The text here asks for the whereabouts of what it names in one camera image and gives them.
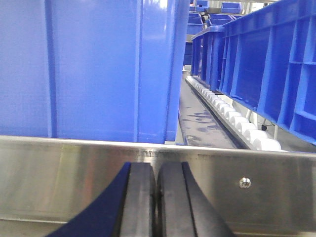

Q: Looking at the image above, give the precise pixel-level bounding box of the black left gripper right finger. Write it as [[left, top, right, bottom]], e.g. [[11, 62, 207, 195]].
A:
[[158, 162, 235, 237]]

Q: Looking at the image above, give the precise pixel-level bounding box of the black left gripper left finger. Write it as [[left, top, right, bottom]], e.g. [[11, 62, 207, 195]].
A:
[[49, 162, 155, 237]]

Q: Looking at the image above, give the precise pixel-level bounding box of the large blue bin shelf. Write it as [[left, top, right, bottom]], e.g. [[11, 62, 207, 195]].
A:
[[0, 0, 190, 144]]

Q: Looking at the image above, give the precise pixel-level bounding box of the white roller track upper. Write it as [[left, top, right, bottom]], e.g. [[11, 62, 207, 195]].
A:
[[185, 76, 282, 152]]

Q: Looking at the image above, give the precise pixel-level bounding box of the blue bin behind crate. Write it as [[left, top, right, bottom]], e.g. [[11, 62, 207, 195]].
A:
[[191, 25, 225, 91]]

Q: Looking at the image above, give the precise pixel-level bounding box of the blue ribbed crate right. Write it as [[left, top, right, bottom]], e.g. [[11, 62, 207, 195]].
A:
[[219, 0, 316, 144]]

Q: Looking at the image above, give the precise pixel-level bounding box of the rail screw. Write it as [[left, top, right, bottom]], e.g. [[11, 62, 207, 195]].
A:
[[239, 177, 252, 189]]

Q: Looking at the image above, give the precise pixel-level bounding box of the stainless steel shelf rail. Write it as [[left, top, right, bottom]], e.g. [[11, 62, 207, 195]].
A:
[[0, 136, 316, 237]]

